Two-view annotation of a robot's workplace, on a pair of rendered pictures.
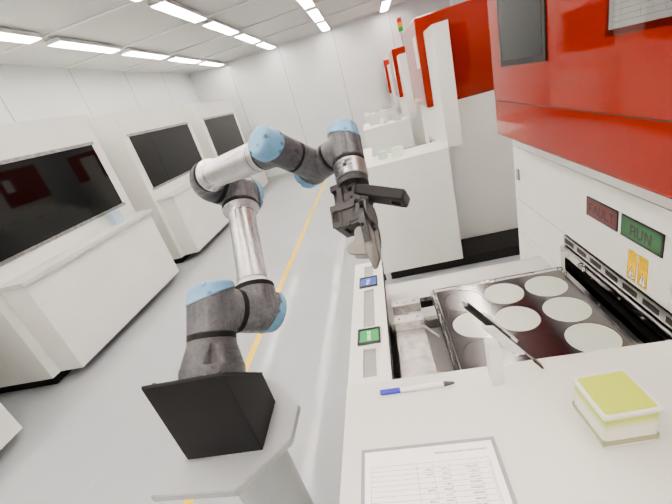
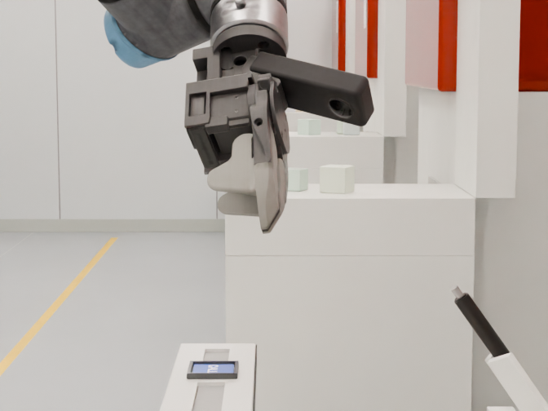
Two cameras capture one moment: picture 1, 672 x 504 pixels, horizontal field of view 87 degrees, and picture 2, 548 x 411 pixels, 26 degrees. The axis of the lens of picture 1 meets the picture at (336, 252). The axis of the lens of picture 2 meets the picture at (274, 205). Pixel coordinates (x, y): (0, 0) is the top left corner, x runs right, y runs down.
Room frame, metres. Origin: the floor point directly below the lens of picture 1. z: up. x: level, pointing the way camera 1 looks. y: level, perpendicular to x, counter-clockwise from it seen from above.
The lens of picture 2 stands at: (-0.33, 0.12, 1.31)
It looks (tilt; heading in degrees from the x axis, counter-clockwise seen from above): 7 degrees down; 348
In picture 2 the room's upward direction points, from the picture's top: straight up
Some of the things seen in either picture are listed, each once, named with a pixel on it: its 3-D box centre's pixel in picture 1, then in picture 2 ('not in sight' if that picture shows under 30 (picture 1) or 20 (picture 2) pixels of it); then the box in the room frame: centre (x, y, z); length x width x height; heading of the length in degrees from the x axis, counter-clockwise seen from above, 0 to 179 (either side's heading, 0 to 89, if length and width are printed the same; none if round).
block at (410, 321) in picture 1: (408, 321); not in sight; (0.80, -0.14, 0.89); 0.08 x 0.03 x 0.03; 79
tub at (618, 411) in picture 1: (613, 408); not in sight; (0.34, -0.32, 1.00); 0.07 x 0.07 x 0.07; 82
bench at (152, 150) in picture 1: (166, 181); not in sight; (5.58, 2.15, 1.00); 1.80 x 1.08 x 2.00; 169
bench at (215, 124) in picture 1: (220, 155); not in sight; (7.74, 1.72, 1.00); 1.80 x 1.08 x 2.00; 169
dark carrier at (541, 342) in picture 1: (519, 317); not in sight; (0.69, -0.39, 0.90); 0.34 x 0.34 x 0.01; 79
